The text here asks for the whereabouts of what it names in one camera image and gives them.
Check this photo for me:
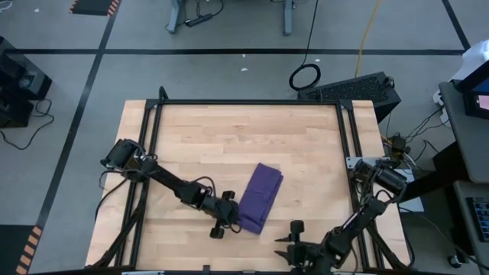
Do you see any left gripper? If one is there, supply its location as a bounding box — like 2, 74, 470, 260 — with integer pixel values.
201, 189, 241, 240

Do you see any black table frame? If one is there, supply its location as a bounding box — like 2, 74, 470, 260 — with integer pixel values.
90, 86, 414, 275

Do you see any black hanging cable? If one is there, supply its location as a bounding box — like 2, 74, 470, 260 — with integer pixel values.
288, 0, 322, 92

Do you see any yellow hanging cable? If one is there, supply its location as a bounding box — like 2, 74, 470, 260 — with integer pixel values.
354, 0, 382, 79

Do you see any grey desk leg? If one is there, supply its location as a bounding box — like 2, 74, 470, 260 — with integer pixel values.
283, 0, 295, 37
167, 0, 185, 34

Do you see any black keypad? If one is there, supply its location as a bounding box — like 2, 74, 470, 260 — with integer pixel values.
466, 196, 489, 243

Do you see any black mat striped edge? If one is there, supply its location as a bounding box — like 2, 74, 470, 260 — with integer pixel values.
68, 0, 121, 18
0, 224, 44, 275

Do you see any black power strip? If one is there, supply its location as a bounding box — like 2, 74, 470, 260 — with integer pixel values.
185, 13, 214, 28

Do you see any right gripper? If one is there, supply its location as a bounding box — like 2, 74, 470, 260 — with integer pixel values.
274, 220, 338, 270

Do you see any light grey desk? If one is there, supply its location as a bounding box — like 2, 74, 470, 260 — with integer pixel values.
452, 180, 489, 274

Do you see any purple towel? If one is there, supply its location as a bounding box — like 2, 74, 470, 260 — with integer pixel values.
237, 163, 284, 235

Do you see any black floor cable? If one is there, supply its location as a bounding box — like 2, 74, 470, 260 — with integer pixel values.
0, 98, 56, 151

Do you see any black equipment case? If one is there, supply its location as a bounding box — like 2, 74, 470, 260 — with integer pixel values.
0, 36, 53, 129

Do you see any dark grey desk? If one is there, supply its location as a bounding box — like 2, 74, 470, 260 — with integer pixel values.
438, 81, 489, 185

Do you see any black power adapter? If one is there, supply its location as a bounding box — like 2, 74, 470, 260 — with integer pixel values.
389, 135, 408, 154

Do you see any black computer tower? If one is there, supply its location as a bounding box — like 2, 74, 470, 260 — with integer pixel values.
297, 71, 403, 124

